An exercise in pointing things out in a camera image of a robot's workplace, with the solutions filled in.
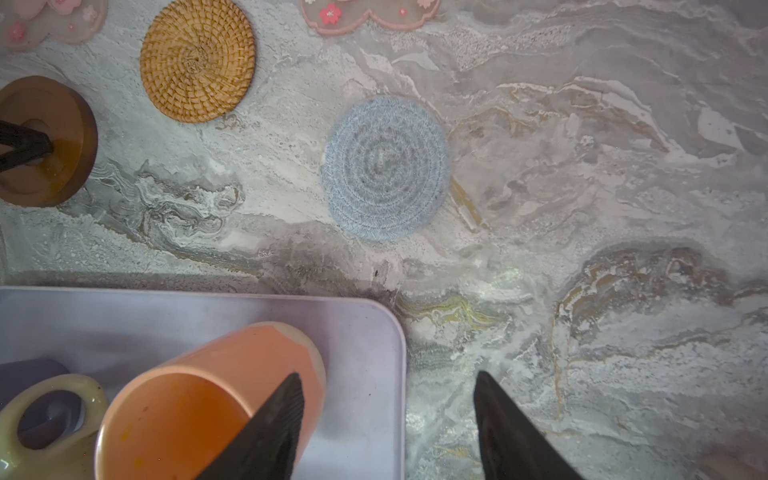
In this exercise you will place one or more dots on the woven rattan round coaster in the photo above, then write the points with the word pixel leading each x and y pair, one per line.
pixel 198 59

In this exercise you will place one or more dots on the pink flower silicone coaster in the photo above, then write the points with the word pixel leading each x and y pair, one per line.
pixel 26 23

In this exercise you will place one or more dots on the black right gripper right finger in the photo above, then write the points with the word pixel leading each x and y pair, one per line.
pixel 511 447

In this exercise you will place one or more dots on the lavender mug white inside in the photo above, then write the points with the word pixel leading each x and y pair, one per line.
pixel 17 376

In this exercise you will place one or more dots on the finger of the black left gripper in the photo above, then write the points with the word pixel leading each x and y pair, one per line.
pixel 26 145

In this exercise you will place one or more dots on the lavender plastic tray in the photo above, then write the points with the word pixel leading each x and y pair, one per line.
pixel 115 335

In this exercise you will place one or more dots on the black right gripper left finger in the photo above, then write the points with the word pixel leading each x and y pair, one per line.
pixel 266 447

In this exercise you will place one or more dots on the cream yellow mug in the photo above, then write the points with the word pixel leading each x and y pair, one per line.
pixel 49 430

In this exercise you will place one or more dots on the peach pink mug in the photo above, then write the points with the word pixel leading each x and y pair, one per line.
pixel 173 420

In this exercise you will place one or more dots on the blue knitted round coaster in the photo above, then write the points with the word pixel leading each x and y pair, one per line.
pixel 387 168

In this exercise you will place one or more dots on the brown round wooden coaster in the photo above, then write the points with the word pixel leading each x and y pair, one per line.
pixel 46 105

